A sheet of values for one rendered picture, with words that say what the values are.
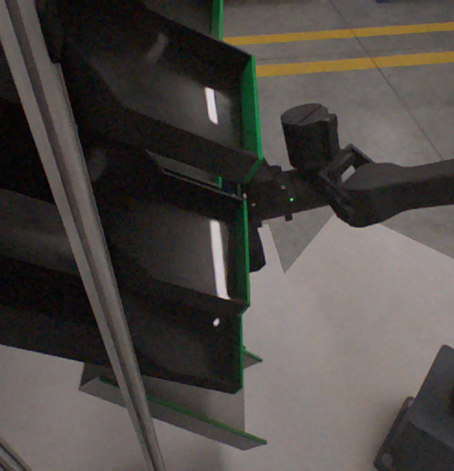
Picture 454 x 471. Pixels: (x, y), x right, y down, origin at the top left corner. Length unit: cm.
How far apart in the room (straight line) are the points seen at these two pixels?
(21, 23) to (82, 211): 11
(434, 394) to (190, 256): 45
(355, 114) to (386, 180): 260
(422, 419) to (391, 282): 44
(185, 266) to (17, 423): 61
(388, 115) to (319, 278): 221
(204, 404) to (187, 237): 32
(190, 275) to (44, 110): 23
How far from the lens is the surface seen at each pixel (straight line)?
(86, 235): 32
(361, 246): 118
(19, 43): 25
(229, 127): 36
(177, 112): 34
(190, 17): 50
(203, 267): 45
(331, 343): 102
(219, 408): 75
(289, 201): 62
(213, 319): 61
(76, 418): 96
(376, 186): 57
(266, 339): 100
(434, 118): 329
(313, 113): 60
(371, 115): 318
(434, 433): 76
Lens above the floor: 172
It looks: 48 degrees down
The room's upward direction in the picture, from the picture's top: straight up
